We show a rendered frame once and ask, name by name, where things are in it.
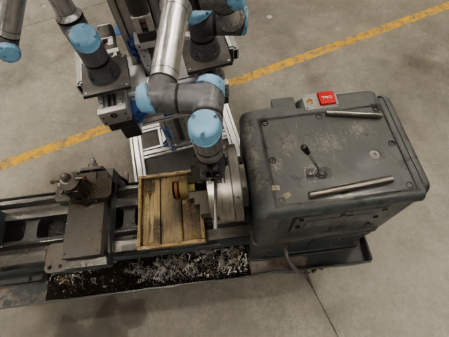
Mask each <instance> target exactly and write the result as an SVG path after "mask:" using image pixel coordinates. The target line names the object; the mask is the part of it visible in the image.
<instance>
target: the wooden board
mask: <svg viewBox="0 0 449 337"><path fill-rule="evenodd" d="M187 173H191V170H187V171H176V172H171V173H160V174H155V176H154V175H144V176H139V180H138V198H139V200H138V236H137V248H138V249H137V251H150V250H155V249H162V248H163V249H166V248H172V247H182V246H184V245H196V244H201V243H206V232H205V224H204V219H202V218H201V216H200V209H196V208H195V205H194V203H190V200H189V199H187V201H186V199H183V200H184V201H183V200H182V199H181V198H180V199H174V196H173V193H172V182H173V181H179V179H184V177H186V176H187ZM182 176H183V177H182ZM170 177H171V178H170ZM178 177H179V178H178ZM162 178H163V179H162ZM149 180H150V182H148V181H149ZM160 180H162V181H160ZM146 181H147V182H146ZM144 185H145V187H144ZM144 188H145V189H144ZM139 190H140V191H139ZM151 192H152V193H151ZM160 193H161V194H160ZM143 194H144V195H143ZM148 195H149V196H148ZM159 196H160V197H159ZM187 206H188V207H187ZM192 206H193V207H192ZM190 207H191V208H190ZM186 209H187V210H186ZM184 210H185V211H184ZM193 210H194V211H193ZM192 211H193V212H192ZM189 212H190V213H189ZM198 217H200V218H199V219H198ZM182 218H183V219H184V220H185V221H184V220H182ZM187 220H188V222H189V223H187ZM191 222H192V223H191ZM199 222H200V224H199ZM143 225H144V226H143ZM199 225H200V226H199ZM157 226H158V227H157ZM159 226H160V227H159ZM183 226H184V227H183ZM197 226H199V227H197ZM154 227H155V228H154ZM191 227H192V228H191ZM144 228H145V230H143V229H144ZM175 229H176V230H175ZM196 229H198V230H196ZM155 230H156V231H158V232H155ZM165 230H166V231H165ZM199 231H200V232H199ZM183 232H184V234H185V235H184V234H183ZM197 232H198V233H197ZM192 234H193V236H192ZM200 234H201V236H200ZM194 235H195V236H194ZM199 236H200V238H199ZM197 238H198V239H197ZM144 239H145V240H144ZM168 239H169V240H168ZM163 240H164V241H163ZM155 241H157V242H155ZM161 241H162V242H161ZM150 242H151V244H150V245H149V243H150ZM158 243H159V244H158ZM146 244H147V245H146ZM150 247H151V248H150Z"/></svg>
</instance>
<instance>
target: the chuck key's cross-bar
mask: <svg viewBox="0 0 449 337"><path fill-rule="evenodd" d="M213 229H214V230H215V231H216V230H217V183H216V180H215V182H214V214H213Z"/></svg>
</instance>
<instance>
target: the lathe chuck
mask: <svg viewBox="0 0 449 337"><path fill-rule="evenodd" d="M223 154H225V157H228V154H227V146H226V148H224V149H223ZM224 173H225V182H224V179H223V180H222V183H217V216H218V217H220V220H218V221H217V224H223V223H233V222H236V217H235V206H234V200H233V190H232V184H231V174H230V168H229V165H228V166H226V167H225V172H224ZM206 189H207V195H208V204H209V208H210V215H211V217H213V214H214V181H209V184H207V181H206Z"/></svg>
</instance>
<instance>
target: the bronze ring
mask: <svg viewBox="0 0 449 337"><path fill-rule="evenodd" d="M195 191H197V185H196V183H188V181H187V178H186V179H179V181H173V182H172V193H173V196H174V199H180V198H181V199H182V200H183V199H189V192H195Z"/></svg>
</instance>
